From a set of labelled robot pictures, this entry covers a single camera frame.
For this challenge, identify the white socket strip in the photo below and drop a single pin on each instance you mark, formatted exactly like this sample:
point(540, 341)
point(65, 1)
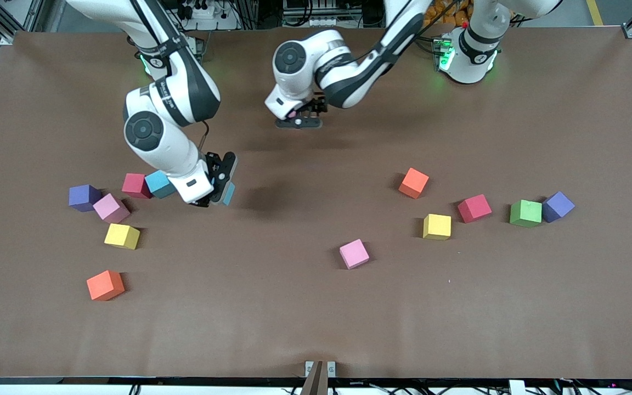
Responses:
point(321, 23)

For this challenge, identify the brown camera mount post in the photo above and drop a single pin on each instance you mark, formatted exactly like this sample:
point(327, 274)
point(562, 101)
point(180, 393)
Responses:
point(316, 384)

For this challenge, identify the small white block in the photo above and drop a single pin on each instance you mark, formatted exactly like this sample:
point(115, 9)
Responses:
point(516, 387)

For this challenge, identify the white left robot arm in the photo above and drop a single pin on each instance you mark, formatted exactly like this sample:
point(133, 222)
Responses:
point(321, 49)

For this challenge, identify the small metal bracket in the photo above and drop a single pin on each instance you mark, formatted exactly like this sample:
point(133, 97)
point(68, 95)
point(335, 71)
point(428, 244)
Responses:
point(309, 368)

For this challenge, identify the purple foam cube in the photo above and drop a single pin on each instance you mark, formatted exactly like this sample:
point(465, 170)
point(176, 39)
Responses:
point(559, 206)
point(83, 197)

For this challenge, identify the green foam cube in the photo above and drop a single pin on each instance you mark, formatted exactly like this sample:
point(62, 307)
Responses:
point(525, 213)

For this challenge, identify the bag of orange items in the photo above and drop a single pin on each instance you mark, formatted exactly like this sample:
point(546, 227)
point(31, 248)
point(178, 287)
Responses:
point(450, 13)

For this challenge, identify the blue foam cube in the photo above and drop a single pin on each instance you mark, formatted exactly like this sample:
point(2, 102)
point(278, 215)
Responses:
point(158, 184)
point(230, 193)

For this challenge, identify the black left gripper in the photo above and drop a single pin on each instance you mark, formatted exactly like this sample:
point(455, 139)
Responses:
point(316, 108)

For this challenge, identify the orange foam cube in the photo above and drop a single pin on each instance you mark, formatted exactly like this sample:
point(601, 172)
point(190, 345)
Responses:
point(105, 285)
point(413, 182)

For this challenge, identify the white power strip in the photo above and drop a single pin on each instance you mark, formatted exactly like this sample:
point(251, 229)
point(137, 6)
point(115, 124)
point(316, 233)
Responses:
point(206, 12)

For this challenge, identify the red foam cube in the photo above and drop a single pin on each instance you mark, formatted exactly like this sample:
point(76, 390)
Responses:
point(134, 185)
point(474, 208)

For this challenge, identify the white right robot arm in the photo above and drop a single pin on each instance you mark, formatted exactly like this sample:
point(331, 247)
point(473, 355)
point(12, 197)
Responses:
point(162, 148)

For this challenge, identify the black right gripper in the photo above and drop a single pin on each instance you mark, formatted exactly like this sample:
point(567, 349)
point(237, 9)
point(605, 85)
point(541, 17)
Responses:
point(202, 202)

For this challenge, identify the yellow foam cube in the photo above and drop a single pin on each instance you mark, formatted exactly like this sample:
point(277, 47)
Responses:
point(437, 226)
point(122, 236)

